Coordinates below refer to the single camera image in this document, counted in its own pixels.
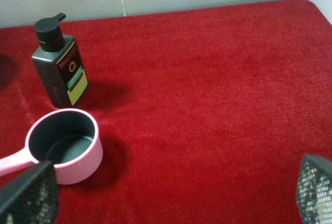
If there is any red velvet tablecloth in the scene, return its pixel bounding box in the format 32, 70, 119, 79
0, 0, 332, 224

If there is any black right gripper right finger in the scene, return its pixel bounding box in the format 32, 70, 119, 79
296, 154, 331, 223

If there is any pink saucepan with handle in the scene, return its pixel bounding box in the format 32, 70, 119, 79
1, 108, 103, 185

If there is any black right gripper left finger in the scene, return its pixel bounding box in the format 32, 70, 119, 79
1, 161, 59, 223

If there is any dark pump bottle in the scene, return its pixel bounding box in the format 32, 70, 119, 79
32, 12, 88, 108

